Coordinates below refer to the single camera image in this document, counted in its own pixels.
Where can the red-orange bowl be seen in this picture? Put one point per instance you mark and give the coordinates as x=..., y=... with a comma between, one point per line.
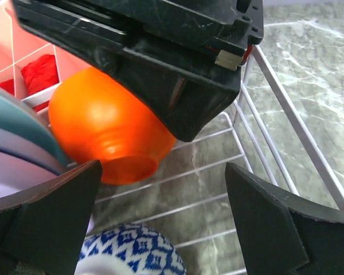
x=94, y=117

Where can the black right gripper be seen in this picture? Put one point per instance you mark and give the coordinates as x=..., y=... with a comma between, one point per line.
x=180, y=58

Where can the pink compartment organizer tray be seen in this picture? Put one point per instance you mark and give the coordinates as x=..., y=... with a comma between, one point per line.
x=18, y=48

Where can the white wire dish rack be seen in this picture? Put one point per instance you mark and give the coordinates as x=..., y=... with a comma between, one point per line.
x=286, y=127

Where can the cream and blue plate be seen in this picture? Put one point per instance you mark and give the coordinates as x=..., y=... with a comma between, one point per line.
x=18, y=118

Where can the lavender plate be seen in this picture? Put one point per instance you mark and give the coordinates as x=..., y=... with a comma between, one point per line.
x=17, y=175

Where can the red white patterned bowl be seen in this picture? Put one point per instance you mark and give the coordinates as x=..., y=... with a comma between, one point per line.
x=129, y=249

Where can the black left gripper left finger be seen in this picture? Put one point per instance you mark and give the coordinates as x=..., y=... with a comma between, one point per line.
x=45, y=225

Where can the red cloth item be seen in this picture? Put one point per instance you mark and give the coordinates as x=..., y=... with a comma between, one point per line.
x=8, y=86
x=40, y=74

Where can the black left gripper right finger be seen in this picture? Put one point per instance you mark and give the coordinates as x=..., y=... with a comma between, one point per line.
x=280, y=232

